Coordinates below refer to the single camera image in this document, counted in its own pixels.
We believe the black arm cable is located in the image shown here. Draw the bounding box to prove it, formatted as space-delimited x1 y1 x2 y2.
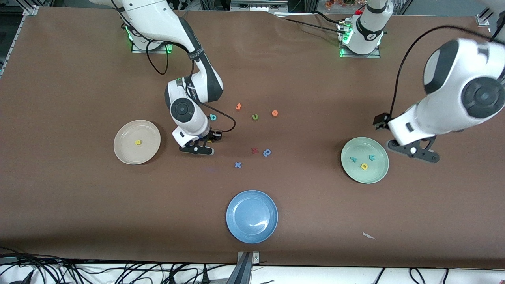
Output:
389 10 505 119
146 37 236 134

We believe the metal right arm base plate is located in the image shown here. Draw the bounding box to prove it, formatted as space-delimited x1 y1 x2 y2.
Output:
131 28 174 54

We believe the light green round plate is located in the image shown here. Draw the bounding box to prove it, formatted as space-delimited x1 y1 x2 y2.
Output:
341 137 390 185

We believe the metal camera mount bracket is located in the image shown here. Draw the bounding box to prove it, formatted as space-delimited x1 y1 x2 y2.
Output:
227 251 260 284

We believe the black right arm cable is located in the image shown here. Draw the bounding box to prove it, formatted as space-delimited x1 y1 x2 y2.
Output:
146 37 236 134

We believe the blue round plate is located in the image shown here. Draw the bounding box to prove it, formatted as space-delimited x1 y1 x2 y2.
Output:
226 190 279 244

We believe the grey metal box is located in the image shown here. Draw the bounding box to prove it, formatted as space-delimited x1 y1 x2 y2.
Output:
231 0 288 11

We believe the black base cable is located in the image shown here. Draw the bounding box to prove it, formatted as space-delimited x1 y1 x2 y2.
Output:
274 15 344 34

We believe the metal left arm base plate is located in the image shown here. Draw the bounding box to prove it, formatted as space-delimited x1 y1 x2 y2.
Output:
339 22 382 59

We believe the aluminium frame rail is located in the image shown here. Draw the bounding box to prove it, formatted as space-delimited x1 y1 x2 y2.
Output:
0 5 40 77
475 6 496 26

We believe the beige brown round plate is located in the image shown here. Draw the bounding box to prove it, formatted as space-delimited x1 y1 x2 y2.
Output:
113 120 161 165

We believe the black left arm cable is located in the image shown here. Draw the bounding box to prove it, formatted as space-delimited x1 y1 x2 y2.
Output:
389 10 505 119

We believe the black cable tangle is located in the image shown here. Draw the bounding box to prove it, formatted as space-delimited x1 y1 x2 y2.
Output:
0 247 237 284

